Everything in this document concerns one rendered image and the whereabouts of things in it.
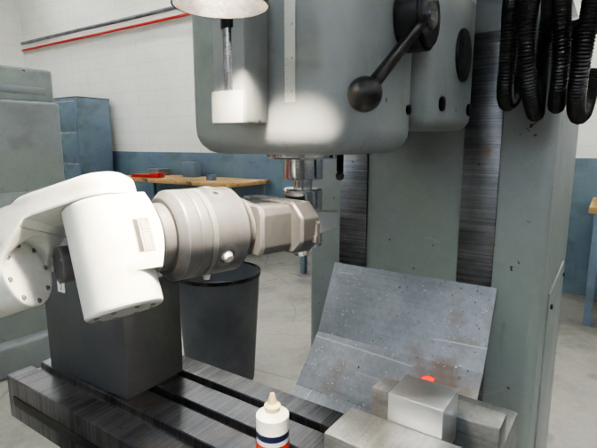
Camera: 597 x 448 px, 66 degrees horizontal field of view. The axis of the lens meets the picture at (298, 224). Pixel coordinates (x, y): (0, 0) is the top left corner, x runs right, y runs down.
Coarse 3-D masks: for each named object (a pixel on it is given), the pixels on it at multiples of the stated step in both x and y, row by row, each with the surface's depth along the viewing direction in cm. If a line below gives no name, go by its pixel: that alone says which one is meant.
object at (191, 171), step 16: (128, 176) 633; (144, 176) 612; (160, 176) 603; (176, 176) 633; (192, 176) 614; (208, 176) 559; (592, 208) 326; (592, 240) 331; (304, 256) 474; (592, 256) 333; (304, 272) 477; (592, 272) 334; (592, 288) 335; (592, 304) 337
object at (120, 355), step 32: (64, 288) 79; (64, 320) 81; (128, 320) 73; (160, 320) 78; (64, 352) 82; (96, 352) 77; (128, 352) 73; (160, 352) 79; (96, 384) 78; (128, 384) 74
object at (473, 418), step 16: (384, 384) 58; (384, 400) 57; (464, 400) 62; (384, 416) 57; (464, 416) 51; (480, 416) 51; (496, 416) 51; (512, 416) 58; (464, 432) 51; (480, 432) 50; (496, 432) 49; (512, 432) 56
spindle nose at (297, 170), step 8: (288, 160) 53; (296, 160) 53; (304, 160) 53; (312, 160) 53; (320, 160) 54; (288, 168) 53; (296, 168) 53; (304, 168) 53; (312, 168) 53; (320, 168) 54; (288, 176) 54; (296, 176) 53; (304, 176) 53; (312, 176) 53; (320, 176) 54
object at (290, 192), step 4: (284, 188) 55; (288, 188) 54; (292, 188) 54; (296, 188) 54; (300, 188) 54; (304, 188) 54; (308, 188) 54; (312, 188) 54; (316, 188) 54; (320, 188) 55; (284, 192) 55; (288, 192) 54; (292, 192) 54; (296, 192) 53; (300, 192) 53; (304, 192) 53; (308, 192) 53; (312, 192) 53; (316, 192) 54; (320, 192) 54; (284, 196) 55; (288, 196) 54; (292, 196) 54; (296, 196) 53; (300, 196) 53; (304, 196) 53; (308, 196) 53; (312, 196) 54; (316, 196) 54; (320, 196) 54
